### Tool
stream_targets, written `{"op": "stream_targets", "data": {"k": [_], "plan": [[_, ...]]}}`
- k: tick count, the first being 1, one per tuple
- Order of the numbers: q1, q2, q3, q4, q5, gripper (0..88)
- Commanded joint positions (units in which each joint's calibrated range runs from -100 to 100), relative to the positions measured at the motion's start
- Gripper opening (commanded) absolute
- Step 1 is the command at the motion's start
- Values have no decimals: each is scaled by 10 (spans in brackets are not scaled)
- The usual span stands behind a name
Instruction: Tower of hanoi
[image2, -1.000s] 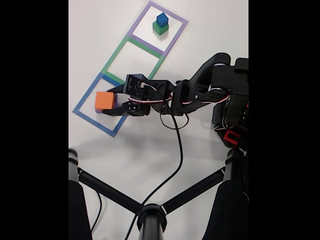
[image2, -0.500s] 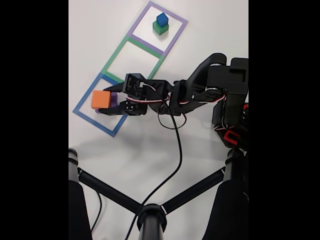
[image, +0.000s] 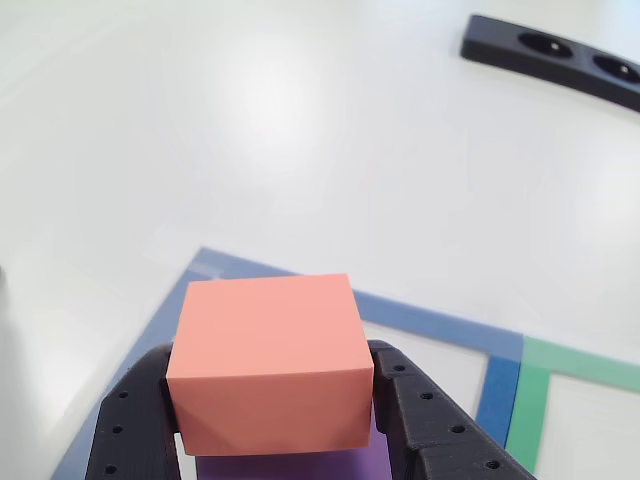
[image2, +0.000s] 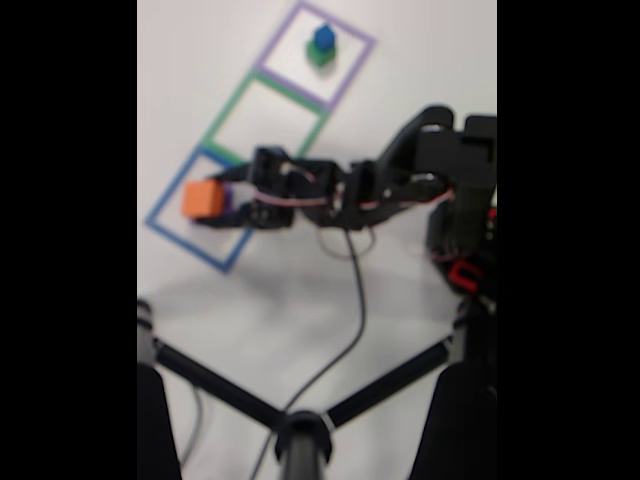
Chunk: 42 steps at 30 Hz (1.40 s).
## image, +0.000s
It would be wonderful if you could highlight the blue tape square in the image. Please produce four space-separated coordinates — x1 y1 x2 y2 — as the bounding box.
48 245 525 480

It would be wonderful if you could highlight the orange foam block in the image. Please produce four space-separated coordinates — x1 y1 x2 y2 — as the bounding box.
165 272 376 458

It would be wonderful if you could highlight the purple foam block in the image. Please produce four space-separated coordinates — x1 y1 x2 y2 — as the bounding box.
194 399 392 480

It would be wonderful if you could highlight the green tape square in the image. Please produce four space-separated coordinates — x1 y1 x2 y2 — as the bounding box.
503 336 640 476

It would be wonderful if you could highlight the black power strip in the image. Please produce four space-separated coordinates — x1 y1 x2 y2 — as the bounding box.
459 13 640 115

